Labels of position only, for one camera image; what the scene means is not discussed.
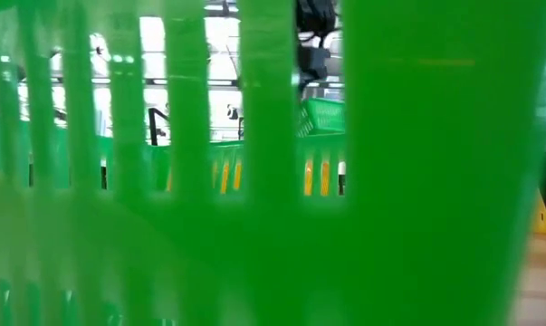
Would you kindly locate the green plastic basket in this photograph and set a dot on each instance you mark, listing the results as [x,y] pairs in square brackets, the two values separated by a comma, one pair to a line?
[324,115]
[435,181]

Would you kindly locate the yellow plastic basket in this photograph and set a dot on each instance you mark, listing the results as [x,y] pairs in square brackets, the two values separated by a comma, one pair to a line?
[543,222]
[309,179]

